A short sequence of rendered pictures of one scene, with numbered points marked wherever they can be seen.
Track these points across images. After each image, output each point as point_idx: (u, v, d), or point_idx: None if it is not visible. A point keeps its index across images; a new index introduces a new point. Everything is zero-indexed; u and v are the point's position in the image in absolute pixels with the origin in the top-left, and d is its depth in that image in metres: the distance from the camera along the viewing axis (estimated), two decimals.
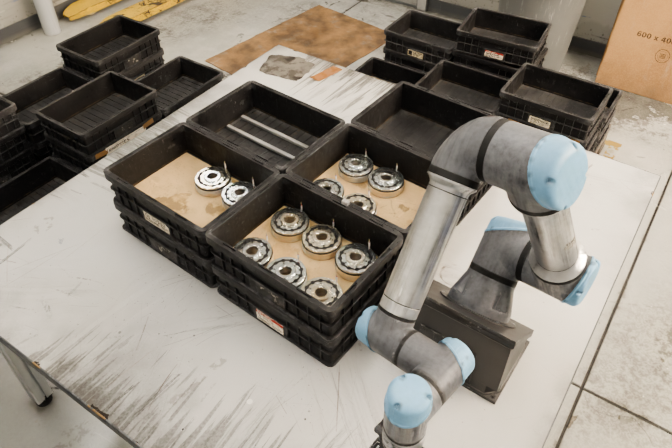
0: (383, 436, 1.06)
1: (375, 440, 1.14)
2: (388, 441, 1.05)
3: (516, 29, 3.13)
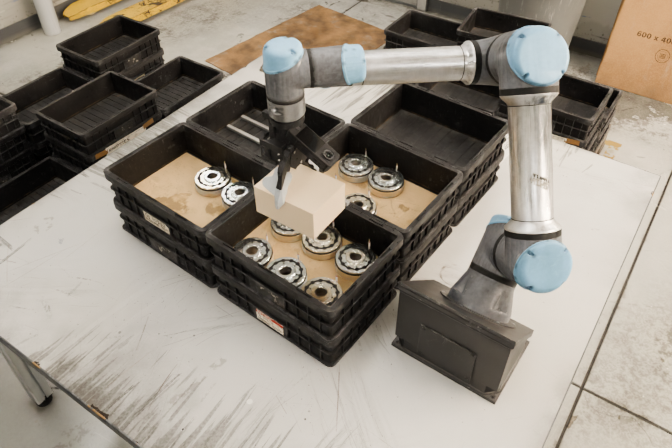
0: (268, 107, 1.20)
1: (266, 132, 1.28)
2: (272, 109, 1.20)
3: (516, 29, 3.13)
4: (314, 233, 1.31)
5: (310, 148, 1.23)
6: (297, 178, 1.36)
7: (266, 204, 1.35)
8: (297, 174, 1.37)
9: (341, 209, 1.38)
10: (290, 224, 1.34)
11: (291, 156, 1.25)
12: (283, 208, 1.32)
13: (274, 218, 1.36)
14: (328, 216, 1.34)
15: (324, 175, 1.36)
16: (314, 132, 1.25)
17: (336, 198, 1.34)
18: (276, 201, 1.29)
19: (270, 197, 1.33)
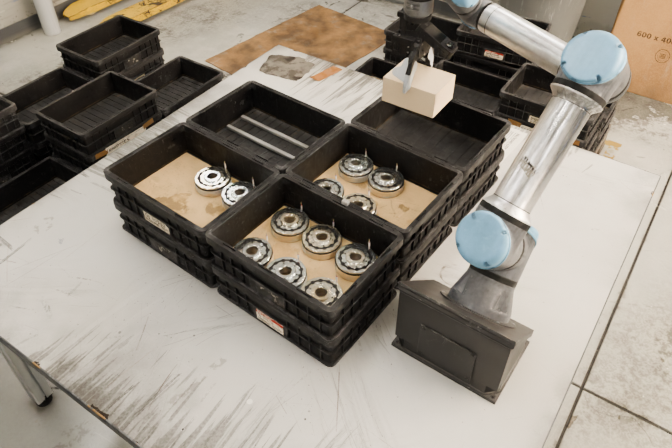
0: (405, 6, 1.54)
1: (397, 30, 1.62)
2: (409, 6, 1.53)
3: None
4: (433, 112, 1.65)
5: (436, 39, 1.57)
6: (416, 71, 1.69)
7: (392, 92, 1.69)
8: (416, 69, 1.70)
9: (450, 98, 1.72)
10: (412, 107, 1.68)
11: (420, 47, 1.59)
12: (408, 93, 1.66)
13: (397, 104, 1.70)
14: (443, 100, 1.68)
15: (437, 70, 1.70)
16: (437, 28, 1.59)
17: (449, 86, 1.67)
18: (404, 86, 1.63)
19: (397, 85, 1.66)
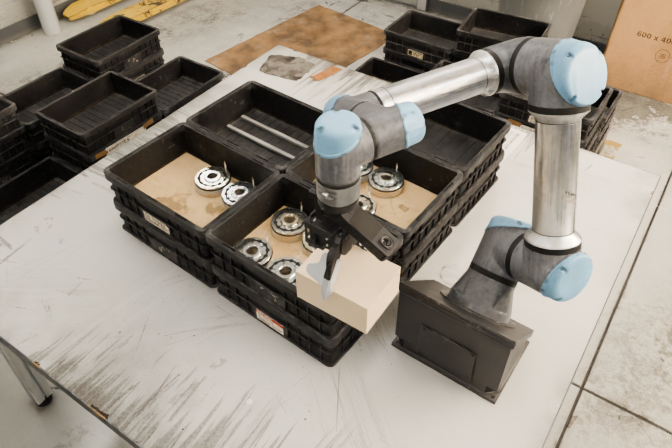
0: (317, 190, 1.02)
1: (311, 212, 1.10)
2: (323, 192, 1.01)
3: (516, 29, 3.13)
4: (366, 327, 1.13)
5: (366, 235, 1.05)
6: (345, 260, 1.18)
7: (309, 291, 1.17)
8: (344, 255, 1.19)
9: (395, 294, 1.20)
10: (338, 314, 1.16)
11: (342, 243, 1.07)
12: (330, 298, 1.14)
13: (318, 306, 1.18)
14: (382, 305, 1.16)
15: (376, 256, 1.18)
16: (369, 214, 1.07)
17: (391, 284, 1.16)
18: (323, 292, 1.11)
19: (315, 285, 1.15)
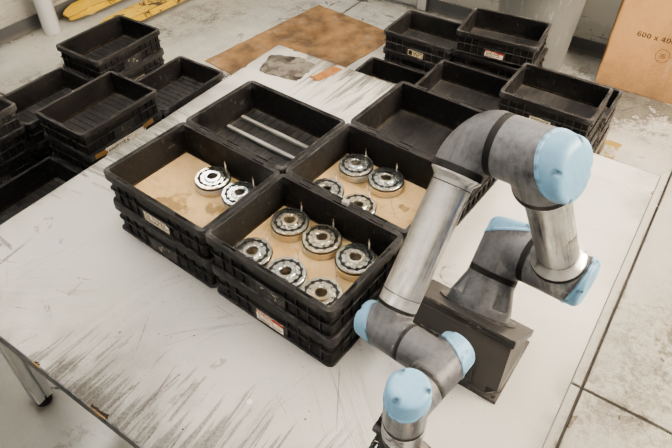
0: (383, 434, 1.04)
1: (373, 440, 1.12)
2: (389, 439, 1.03)
3: (516, 29, 3.13)
4: None
5: None
6: None
7: None
8: None
9: None
10: None
11: None
12: None
13: None
14: None
15: None
16: None
17: None
18: None
19: None
